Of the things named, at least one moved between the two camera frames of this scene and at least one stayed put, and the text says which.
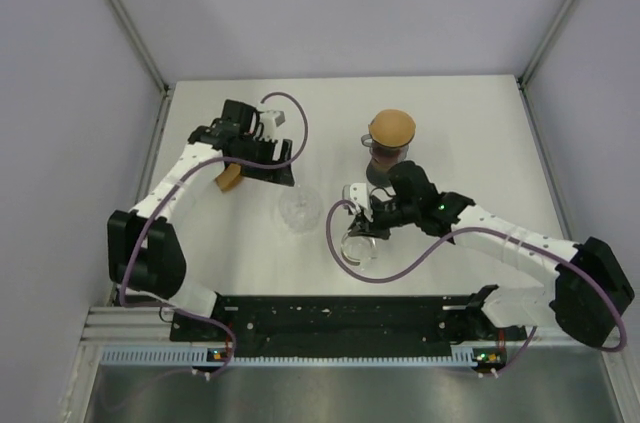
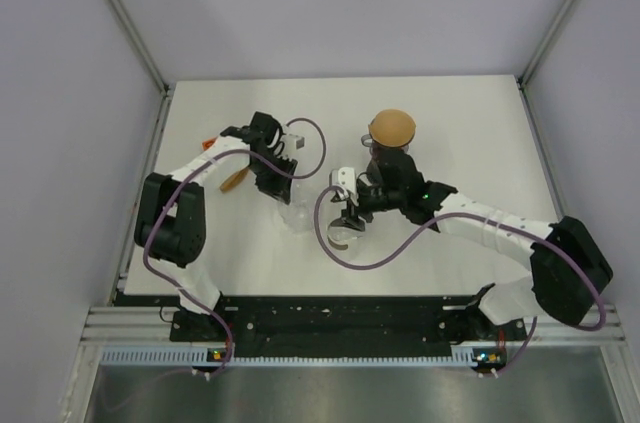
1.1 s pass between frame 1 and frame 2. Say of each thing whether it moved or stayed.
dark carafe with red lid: stayed
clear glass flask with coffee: moved
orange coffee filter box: stayed
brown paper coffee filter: stayed
